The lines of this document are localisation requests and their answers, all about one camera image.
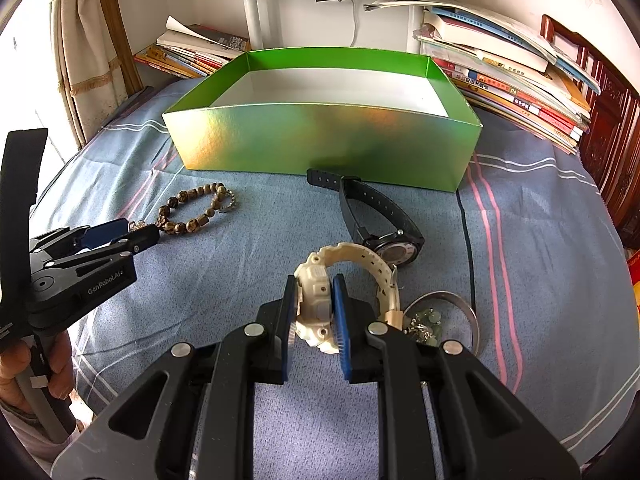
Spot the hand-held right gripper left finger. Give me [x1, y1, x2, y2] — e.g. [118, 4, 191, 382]
[50, 274, 301, 480]

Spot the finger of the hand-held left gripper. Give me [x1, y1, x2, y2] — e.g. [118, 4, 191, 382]
[47, 225, 161, 281]
[30, 218, 130, 262]

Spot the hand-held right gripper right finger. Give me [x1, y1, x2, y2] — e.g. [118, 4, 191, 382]
[330, 272, 583, 480]

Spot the white digital wrist watch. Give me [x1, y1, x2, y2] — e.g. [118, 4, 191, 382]
[291, 242, 403, 357]

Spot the brown wooden bead bracelet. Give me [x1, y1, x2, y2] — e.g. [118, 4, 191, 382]
[156, 182, 232, 237]

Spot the black wrist watch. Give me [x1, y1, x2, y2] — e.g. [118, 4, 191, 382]
[306, 167, 426, 266]

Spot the shiny green cardboard box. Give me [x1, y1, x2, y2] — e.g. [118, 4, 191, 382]
[161, 47, 484, 193]

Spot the pale green jade jewelry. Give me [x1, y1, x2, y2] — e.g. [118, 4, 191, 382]
[407, 307, 443, 345]

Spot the person's left hand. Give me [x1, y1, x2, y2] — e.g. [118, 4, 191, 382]
[0, 332, 77, 407]

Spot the silver metal bangle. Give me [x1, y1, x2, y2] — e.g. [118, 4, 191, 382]
[402, 291, 481, 358]

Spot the beige curtain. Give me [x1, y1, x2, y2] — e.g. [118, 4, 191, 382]
[50, 0, 128, 151]

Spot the small stack of books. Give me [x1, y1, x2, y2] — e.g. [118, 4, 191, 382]
[134, 16, 251, 79]

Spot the red packet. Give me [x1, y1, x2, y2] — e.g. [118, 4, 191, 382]
[625, 247, 640, 321]

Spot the large stack of books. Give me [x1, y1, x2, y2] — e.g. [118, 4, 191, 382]
[364, 0, 601, 156]

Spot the carved red wooden headboard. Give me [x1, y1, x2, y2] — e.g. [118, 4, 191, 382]
[542, 14, 640, 251]

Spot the brown wooden window frame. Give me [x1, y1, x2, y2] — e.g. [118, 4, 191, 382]
[102, 0, 146, 98]

